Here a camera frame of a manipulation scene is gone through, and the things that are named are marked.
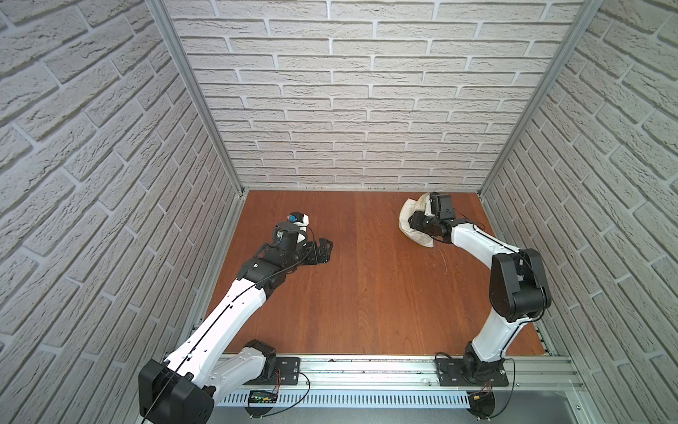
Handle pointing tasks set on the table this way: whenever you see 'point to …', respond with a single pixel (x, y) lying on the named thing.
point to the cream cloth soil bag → (408, 208)
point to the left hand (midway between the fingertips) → (318, 238)
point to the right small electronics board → (481, 404)
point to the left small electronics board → (260, 397)
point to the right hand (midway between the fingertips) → (406, 219)
